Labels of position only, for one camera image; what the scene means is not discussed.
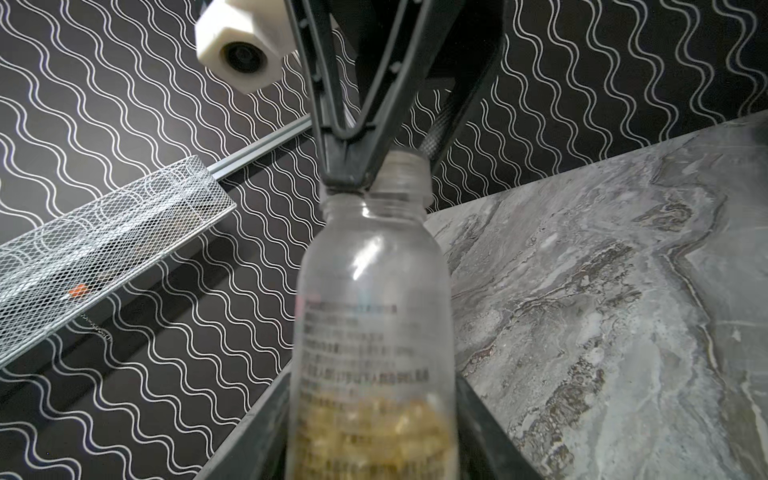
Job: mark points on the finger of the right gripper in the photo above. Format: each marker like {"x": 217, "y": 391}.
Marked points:
{"x": 397, "y": 43}
{"x": 469, "y": 57}

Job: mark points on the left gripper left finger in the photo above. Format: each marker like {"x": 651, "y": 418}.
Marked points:
{"x": 257, "y": 447}

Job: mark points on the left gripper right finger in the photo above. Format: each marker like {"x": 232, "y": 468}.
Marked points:
{"x": 485, "y": 451}

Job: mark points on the small amber glass vial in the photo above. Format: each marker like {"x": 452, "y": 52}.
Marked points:
{"x": 372, "y": 387}

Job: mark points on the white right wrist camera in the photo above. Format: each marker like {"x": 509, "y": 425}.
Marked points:
{"x": 244, "y": 42}

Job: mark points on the white wire mesh basket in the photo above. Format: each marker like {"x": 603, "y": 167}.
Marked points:
{"x": 56, "y": 272}

